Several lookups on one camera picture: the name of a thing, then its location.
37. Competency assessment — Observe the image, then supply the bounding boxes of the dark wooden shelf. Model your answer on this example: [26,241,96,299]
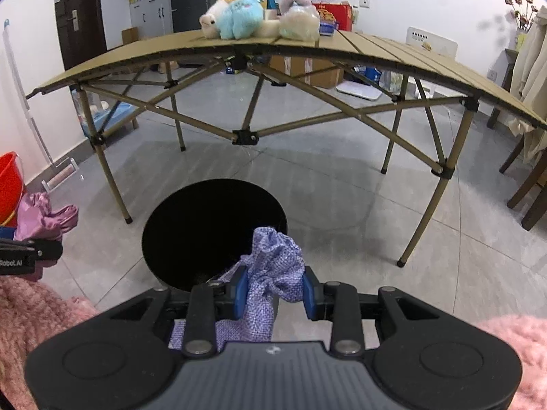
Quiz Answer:
[487,47,520,129]

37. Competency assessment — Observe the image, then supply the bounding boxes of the white yellow alpaca plush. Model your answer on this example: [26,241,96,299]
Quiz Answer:
[199,0,264,40]

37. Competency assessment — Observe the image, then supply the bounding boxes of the white wall panel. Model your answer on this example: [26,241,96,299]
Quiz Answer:
[405,26,458,58]

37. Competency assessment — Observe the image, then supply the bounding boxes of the red gift box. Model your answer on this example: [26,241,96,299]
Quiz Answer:
[312,2,355,32]

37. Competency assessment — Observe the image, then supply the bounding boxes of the lavender plush toy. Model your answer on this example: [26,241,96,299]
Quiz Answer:
[279,0,321,42]

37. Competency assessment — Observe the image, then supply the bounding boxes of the white bathroom scale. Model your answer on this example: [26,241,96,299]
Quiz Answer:
[336,83,385,101]

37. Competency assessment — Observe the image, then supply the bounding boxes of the khaki folding table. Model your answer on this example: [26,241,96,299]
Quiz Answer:
[26,29,547,268]

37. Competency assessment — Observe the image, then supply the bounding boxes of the white flat mop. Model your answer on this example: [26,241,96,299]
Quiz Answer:
[2,19,82,191]

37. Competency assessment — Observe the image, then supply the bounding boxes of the white kitchen cabinet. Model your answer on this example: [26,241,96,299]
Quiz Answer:
[128,0,174,39]

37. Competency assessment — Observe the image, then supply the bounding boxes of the large taped cardboard box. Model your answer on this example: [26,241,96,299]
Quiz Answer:
[269,53,345,90]

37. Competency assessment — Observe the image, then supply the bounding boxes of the purple satin cloth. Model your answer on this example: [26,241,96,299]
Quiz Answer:
[13,192,80,283]

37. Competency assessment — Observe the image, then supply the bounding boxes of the light blue plastic basin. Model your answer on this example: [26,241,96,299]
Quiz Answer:
[70,87,139,137]

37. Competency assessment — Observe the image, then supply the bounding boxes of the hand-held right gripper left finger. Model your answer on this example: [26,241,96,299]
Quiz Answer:
[99,265,249,359]

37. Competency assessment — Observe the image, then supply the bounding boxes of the dark wooden door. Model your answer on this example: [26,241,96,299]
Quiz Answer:
[53,0,107,71]

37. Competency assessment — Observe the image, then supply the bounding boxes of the red plastic bucket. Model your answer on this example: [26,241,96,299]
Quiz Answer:
[0,151,27,227]

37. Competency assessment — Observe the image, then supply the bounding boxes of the purple woven cloth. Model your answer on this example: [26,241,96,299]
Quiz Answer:
[169,226,307,351]

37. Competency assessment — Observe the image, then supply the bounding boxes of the blue plastic bag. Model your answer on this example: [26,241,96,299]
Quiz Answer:
[355,66,382,84]

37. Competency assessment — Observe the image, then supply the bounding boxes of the black round bin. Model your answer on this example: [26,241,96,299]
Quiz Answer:
[141,178,290,296]

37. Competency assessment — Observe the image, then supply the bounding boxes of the cream coat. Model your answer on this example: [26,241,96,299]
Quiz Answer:
[508,6,547,163]

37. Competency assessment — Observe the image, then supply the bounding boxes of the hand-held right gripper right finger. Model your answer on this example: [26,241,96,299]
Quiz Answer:
[303,266,447,358]

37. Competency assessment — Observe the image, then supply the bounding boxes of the dark wooden chair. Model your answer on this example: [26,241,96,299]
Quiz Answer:
[499,137,547,231]

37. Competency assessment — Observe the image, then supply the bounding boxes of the dried flowers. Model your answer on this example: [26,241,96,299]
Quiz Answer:
[504,0,540,30]

